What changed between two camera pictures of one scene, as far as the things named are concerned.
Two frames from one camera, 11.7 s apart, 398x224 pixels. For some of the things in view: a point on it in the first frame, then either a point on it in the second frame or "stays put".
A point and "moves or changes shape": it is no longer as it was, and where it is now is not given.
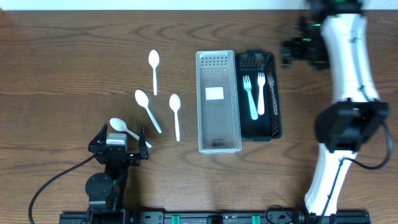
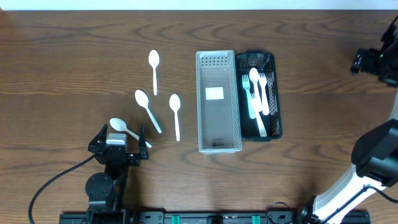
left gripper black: x=117 y=152 stays put
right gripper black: x=302 y=43 -> x=372 y=64
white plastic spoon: x=119 y=124 stays put
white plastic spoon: x=142 y=100 stays put
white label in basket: x=214 y=93 stays put
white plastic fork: x=261 y=81 moves or changes shape
